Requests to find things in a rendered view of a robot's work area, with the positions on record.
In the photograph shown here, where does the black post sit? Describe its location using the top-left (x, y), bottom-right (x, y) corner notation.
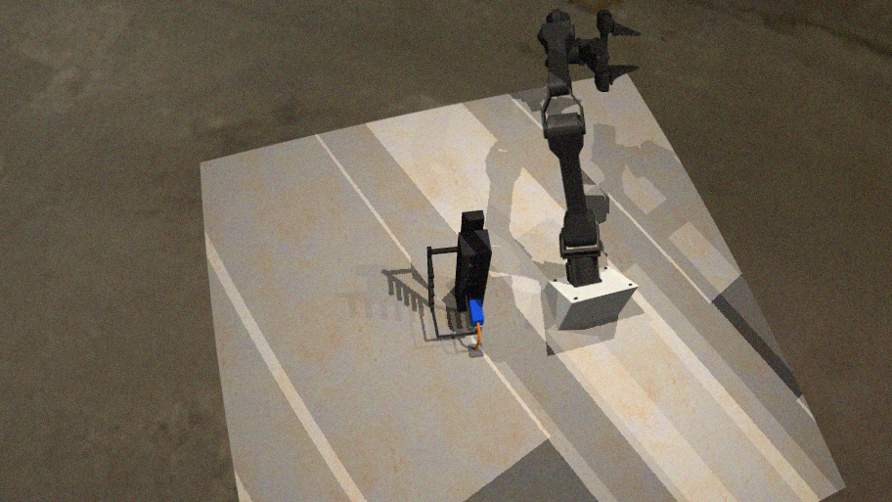
top-left (455, 210), bottom-right (492, 312)

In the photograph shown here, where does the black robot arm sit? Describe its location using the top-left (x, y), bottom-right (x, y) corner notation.
top-left (537, 8), bottom-right (609, 288)

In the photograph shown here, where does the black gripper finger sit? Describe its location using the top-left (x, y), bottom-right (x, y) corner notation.
top-left (612, 21), bottom-right (641, 37)
top-left (608, 65), bottom-right (638, 85)

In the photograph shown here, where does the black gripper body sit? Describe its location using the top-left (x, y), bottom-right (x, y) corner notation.
top-left (573, 10), bottom-right (613, 92)

